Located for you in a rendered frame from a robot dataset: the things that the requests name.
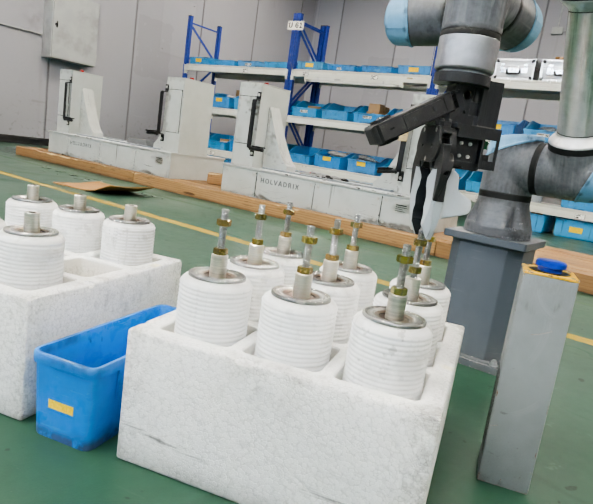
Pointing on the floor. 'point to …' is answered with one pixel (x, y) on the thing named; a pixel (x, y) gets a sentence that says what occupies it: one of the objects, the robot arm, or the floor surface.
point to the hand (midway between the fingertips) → (418, 226)
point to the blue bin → (85, 381)
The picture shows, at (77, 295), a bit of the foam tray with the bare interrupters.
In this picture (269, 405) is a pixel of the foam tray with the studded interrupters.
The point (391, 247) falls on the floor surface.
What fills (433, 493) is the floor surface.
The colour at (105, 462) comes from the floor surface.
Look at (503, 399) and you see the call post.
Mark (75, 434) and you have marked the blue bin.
